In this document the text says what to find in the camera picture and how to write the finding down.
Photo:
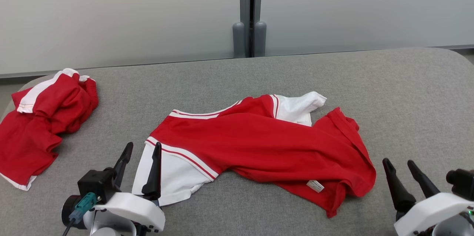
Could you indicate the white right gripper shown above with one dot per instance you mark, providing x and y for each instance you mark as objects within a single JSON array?
[{"x": 433, "y": 210}]

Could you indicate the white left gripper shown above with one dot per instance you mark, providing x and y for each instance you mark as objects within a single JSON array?
[{"x": 148, "y": 213}]

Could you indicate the red shorts with white stripe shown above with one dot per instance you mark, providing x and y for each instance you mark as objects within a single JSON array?
[{"x": 37, "y": 132}]

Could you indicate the red white printed jersey shirt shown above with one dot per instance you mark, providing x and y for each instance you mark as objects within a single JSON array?
[{"x": 259, "y": 143}]

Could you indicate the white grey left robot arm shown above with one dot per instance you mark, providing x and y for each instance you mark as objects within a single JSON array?
[{"x": 111, "y": 228}]

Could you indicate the frosted white partition panel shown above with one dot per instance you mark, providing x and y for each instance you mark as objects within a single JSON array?
[
  {"x": 111, "y": 13},
  {"x": 370, "y": 6}
]

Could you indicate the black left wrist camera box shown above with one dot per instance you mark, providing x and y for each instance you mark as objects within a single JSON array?
[{"x": 94, "y": 186}]

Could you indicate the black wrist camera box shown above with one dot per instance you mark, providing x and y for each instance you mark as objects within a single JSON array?
[
  {"x": 94, "y": 186},
  {"x": 461, "y": 184}
]

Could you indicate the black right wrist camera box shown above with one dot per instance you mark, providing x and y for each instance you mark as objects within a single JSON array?
[{"x": 461, "y": 184}]

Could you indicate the grey partition foot post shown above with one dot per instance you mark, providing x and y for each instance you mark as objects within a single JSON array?
[
  {"x": 239, "y": 41},
  {"x": 260, "y": 39}
]

